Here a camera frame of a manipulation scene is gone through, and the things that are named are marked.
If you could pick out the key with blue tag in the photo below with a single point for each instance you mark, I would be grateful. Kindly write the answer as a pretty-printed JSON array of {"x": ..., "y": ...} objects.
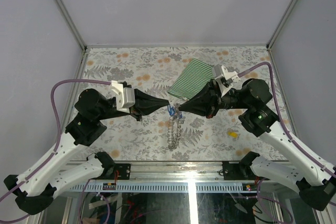
[{"x": 171, "y": 110}]

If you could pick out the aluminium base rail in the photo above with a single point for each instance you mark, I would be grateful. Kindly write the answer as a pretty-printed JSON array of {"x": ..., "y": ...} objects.
[{"x": 150, "y": 177}]

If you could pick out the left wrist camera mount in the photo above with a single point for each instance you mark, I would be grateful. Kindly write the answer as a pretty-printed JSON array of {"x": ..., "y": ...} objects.
[{"x": 124, "y": 94}]

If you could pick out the yellow key tag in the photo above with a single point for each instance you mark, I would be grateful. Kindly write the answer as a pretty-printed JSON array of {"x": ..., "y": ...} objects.
[{"x": 232, "y": 133}]

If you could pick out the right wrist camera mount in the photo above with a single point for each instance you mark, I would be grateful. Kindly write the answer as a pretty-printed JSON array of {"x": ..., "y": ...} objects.
[{"x": 224, "y": 78}]

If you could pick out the green striped cloth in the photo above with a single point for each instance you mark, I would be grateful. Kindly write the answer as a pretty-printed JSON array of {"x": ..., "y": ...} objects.
[{"x": 191, "y": 80}]

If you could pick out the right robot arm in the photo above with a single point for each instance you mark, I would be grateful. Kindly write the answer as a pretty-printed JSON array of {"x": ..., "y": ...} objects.
[{"x": 311, "y": 177}]

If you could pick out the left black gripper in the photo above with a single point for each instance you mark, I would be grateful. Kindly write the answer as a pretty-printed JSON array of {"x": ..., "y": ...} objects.
[{"x": 146, "y": 104}]

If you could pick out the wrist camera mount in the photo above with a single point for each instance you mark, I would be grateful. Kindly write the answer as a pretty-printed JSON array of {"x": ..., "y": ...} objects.
[
  {"x": 124, "y": 94},
  {"x": 224, "y": 78}
]

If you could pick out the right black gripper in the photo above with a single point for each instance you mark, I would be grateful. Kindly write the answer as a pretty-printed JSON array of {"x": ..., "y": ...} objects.
[{"x": 207, "y": 102}]

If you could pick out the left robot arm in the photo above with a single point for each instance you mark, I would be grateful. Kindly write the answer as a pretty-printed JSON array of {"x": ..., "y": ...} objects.
[{"x": 37, "y": 188}]

